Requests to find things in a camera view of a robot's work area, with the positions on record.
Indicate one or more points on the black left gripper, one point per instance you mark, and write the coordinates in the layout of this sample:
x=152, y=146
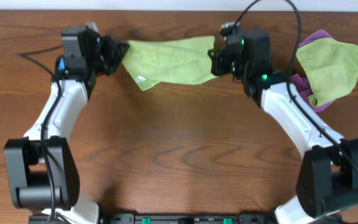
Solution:
x=110, y=47

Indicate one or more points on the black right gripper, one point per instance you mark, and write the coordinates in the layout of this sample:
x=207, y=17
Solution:
x=218, y=58

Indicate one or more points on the light green cloth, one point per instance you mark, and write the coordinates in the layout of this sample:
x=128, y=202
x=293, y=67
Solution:
x=184, y=61

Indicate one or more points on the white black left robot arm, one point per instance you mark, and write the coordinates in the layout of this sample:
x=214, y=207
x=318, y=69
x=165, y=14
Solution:
x=41, y=171

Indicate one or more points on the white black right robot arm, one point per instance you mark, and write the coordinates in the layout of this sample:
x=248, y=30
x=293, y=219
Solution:
x=328, y=179

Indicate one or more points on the purple cloth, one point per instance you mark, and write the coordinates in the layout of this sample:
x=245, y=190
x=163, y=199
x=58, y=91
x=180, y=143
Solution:
x=302, y=83

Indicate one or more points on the olive green cloth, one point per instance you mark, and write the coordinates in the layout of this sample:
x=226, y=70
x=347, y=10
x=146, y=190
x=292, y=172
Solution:
x=331, y=68

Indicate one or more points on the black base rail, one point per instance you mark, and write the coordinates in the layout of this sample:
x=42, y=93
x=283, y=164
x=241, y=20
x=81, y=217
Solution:
x=128, y=218

